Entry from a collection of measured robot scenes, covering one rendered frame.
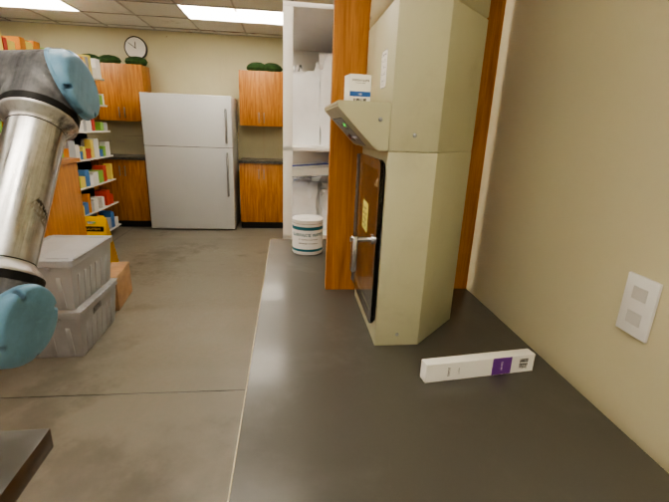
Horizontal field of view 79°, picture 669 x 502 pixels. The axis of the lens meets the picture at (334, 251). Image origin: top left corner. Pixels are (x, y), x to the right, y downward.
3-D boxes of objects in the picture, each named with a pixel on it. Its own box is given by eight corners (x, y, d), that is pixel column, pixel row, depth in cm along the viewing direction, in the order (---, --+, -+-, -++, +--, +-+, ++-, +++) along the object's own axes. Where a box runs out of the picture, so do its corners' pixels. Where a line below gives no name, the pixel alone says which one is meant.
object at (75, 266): (118, 277, 304) (113, 234, 295) (80, 312, 247) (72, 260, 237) (59, 277, 299) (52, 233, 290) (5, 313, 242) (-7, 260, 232)
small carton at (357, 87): (363, 104, 97) (365, 77, 96) (369, 103, 93) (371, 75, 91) (343, 103, 96) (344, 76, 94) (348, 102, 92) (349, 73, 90)
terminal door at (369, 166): (354, 281, 130) (361, 151, 118) (372, 326, 101) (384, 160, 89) (351, 281, 130) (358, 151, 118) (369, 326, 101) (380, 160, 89)
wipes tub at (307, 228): (321, 246, 183) (322, 213, 179) (323, 255, 171) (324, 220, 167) (292, 246, 182) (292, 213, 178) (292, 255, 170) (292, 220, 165)
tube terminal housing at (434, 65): (429, 294, 135) (458, 36, 113) (470, 344, 104) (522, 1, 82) (354, 295, 132) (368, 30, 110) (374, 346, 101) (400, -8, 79)
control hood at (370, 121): (362, 144, 118) (364, 109, 116) (388, 151, 88) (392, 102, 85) (323, 143, 117) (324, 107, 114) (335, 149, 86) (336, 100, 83)
